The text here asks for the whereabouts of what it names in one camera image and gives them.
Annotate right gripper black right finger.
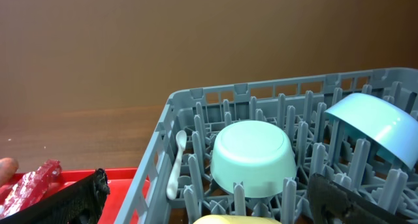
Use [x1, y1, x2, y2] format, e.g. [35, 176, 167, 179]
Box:
[307, 173, 417, 224]

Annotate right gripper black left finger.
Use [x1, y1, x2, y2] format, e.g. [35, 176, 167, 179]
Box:
[1, 168, 110, 224]

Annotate red snack wrapper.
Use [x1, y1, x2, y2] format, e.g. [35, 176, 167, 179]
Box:
[1, 159, 62, 219]

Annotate pale green bowl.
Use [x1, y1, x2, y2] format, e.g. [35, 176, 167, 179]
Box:
[210, 120, 297, 198]

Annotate light blue bowl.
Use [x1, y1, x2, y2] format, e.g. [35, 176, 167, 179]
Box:
[325, 93, 417, 169]

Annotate yellow cup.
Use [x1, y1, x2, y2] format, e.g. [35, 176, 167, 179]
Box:
[193, 214, 281, 224]

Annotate white plastic spoon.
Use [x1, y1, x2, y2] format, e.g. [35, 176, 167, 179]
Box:
[166, 130, 187, 200]

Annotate grey dishwasher rack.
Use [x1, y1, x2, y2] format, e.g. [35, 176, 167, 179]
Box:
[116, 68, 417, 223]

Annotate red plastic tray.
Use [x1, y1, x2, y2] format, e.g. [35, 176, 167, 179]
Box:
[1, 168, 150, 224]

